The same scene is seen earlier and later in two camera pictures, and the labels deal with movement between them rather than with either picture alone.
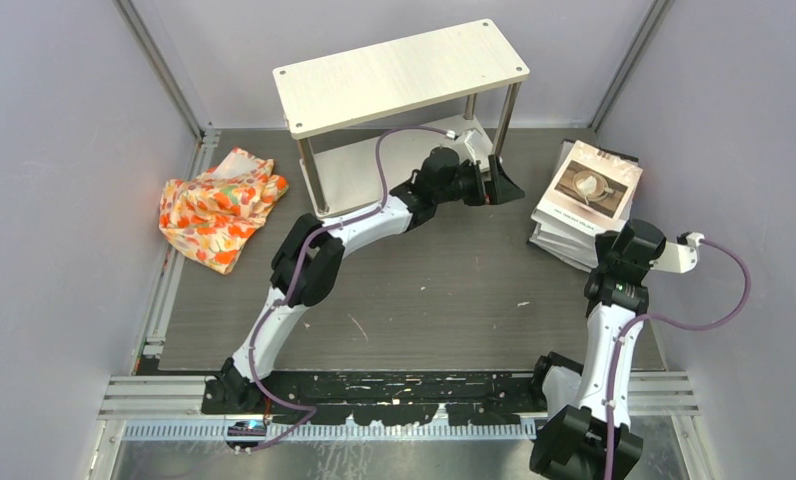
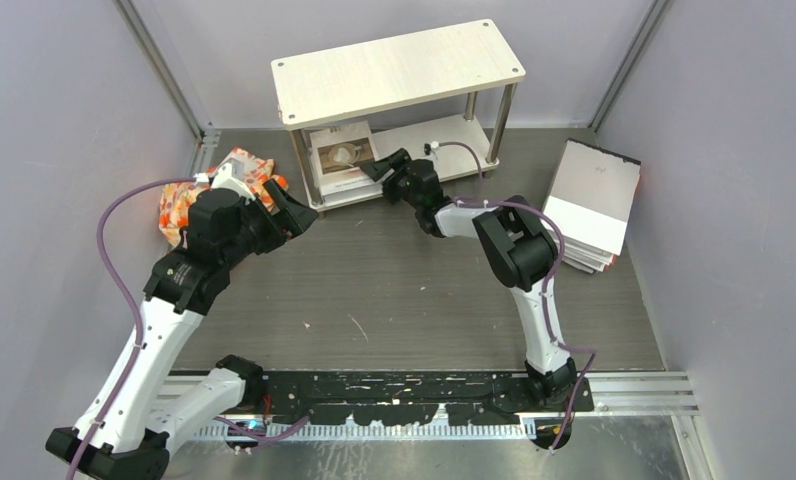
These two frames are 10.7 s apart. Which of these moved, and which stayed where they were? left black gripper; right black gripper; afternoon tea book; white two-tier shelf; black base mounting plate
Moved: right black gripper; afternoon tea book; left black gripper
Stayed: black base mounting plate; white two-tier shelf
